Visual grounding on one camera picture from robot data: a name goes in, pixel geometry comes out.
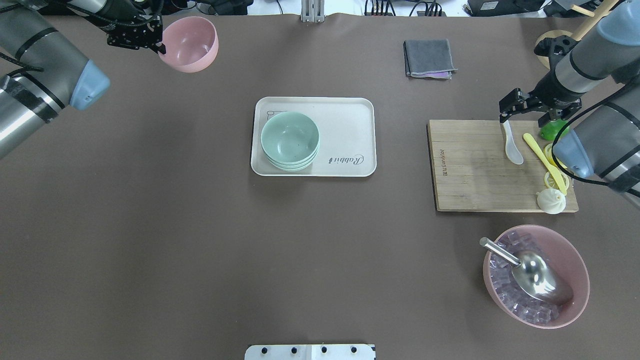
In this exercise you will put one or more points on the pink bowl with ice cubes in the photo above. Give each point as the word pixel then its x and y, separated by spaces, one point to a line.
pixel 560 255

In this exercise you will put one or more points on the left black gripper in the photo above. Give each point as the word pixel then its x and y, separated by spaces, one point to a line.
pixel 123 11

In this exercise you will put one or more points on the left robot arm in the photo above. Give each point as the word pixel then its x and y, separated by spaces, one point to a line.
pixel 51 73

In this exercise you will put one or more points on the green bowl stack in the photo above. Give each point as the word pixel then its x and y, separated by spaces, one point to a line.
pixel 290 141

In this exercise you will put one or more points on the white ceramic spoon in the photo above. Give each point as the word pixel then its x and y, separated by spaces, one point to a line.
pixel 511 150

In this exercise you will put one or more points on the cream serving tray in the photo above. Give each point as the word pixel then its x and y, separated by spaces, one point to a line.
pixel 347 135

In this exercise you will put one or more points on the yellow plastic spoon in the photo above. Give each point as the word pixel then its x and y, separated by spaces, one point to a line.
pixel 554 179

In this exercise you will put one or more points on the wooden cup rack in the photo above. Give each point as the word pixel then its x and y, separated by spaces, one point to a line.
pixel 592 11

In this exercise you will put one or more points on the metal ice scoop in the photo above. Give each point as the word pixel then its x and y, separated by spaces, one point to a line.
pixel 533 274

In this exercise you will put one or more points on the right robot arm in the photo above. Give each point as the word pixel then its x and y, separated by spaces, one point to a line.
pixel 596 78

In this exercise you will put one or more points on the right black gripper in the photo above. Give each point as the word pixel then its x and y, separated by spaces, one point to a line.
pixel 551 91

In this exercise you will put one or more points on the grey folded cloth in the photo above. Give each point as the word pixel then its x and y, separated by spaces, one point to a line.
pixel 428 58

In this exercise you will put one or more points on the white steamed bun toy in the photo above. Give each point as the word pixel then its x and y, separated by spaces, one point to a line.
pixel 551 201

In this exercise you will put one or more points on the wooden cutting board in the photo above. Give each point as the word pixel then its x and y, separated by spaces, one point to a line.
pixel 471 172

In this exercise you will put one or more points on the green toy vegetable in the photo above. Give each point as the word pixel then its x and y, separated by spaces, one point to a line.
pixel 550 131

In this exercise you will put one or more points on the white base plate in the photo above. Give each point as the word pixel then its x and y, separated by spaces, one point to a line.
pixel 332 351

